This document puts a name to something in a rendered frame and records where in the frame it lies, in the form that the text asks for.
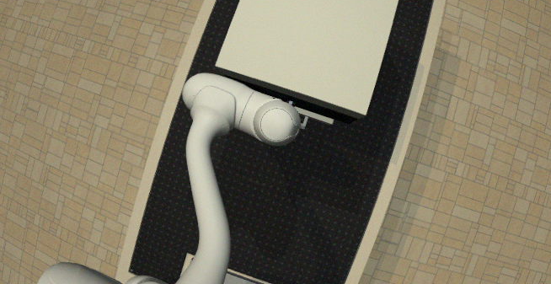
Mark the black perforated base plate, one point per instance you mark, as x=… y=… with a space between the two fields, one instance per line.
x=297 y=213

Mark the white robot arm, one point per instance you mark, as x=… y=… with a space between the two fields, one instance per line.
x=217 y=105

